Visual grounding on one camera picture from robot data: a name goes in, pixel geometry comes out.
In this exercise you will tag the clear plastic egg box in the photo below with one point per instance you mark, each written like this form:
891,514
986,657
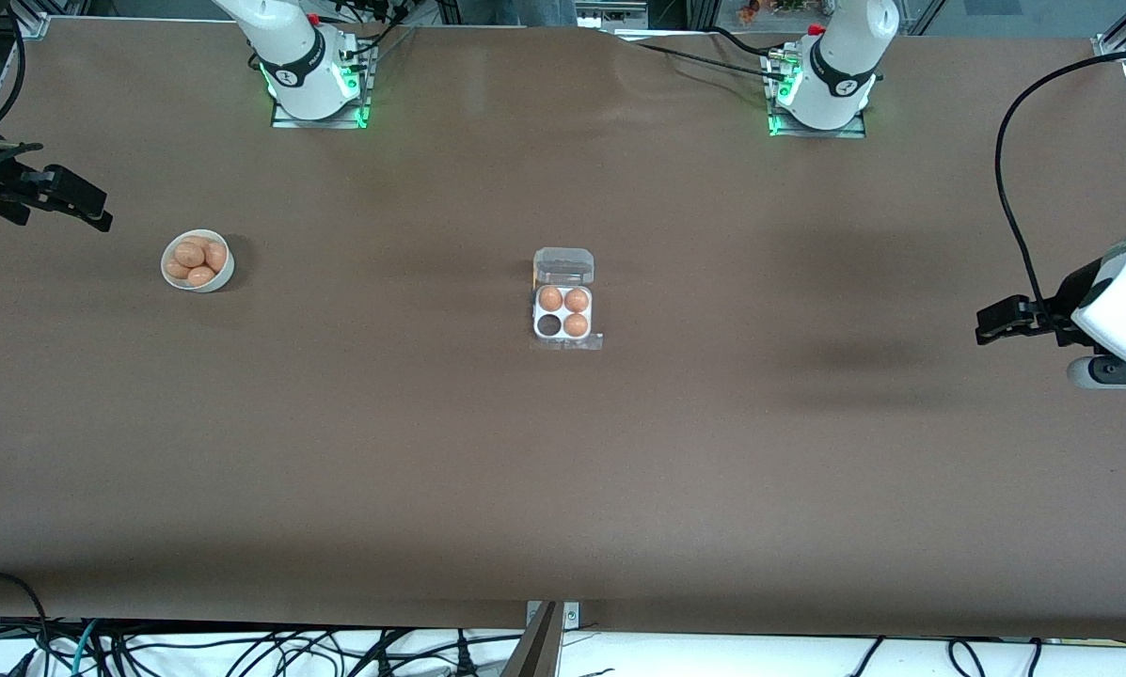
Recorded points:
562,266

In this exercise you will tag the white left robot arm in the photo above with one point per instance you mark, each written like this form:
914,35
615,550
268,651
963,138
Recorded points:
840,56

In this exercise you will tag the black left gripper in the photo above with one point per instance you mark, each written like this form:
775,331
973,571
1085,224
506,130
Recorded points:
1063,299

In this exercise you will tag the metal table edge bracket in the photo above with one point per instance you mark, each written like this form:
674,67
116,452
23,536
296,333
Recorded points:
572,616

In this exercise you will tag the white round bowl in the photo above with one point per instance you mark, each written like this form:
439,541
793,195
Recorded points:
225,279

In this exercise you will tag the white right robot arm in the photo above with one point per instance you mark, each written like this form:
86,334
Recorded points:
290,56

